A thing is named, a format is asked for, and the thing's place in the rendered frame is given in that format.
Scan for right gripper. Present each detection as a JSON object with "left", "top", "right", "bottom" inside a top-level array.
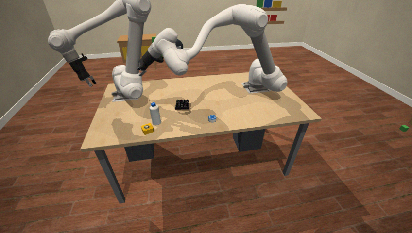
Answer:
[{"left": 63, "top": 50, "right": 96, "bottom": 87}]

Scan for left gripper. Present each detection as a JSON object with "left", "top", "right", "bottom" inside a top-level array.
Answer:
[{"left": 137, "top": 44, "right": 164, "bottom": 76}]

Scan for grey bottle with blue cap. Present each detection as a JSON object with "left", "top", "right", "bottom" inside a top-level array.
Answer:
[{"left": 149, "top": 102, "right": 161, "bottom": 125}]

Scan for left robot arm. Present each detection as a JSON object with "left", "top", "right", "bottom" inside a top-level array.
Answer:
[{"left": 153, "top": 4, "right": 287, "bottom": 92}]

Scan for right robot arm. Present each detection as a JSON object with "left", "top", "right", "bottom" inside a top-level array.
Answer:
[{"left": 48, "top": 0, "right": 151, "bottom": 100}]

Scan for short grey cylinder with blue top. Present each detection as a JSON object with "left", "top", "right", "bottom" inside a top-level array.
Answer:
[{"left": 208, "top": 115, "right": 216, "bottom": 122}]

